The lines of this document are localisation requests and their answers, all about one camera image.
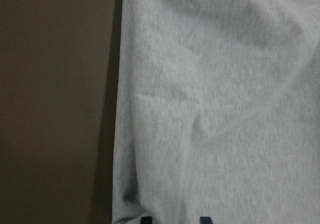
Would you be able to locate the grey cartoon print t-shirt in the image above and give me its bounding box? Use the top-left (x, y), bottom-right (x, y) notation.
top-left (112, 0), bottom-right (320, 224)

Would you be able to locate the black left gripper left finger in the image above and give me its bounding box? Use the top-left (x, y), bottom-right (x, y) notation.
top-left (140, 216), bottom-right (152, 224)

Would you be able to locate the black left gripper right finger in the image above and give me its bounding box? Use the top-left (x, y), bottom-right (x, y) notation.
top-left (199, 216), bottom-right (212, 224)

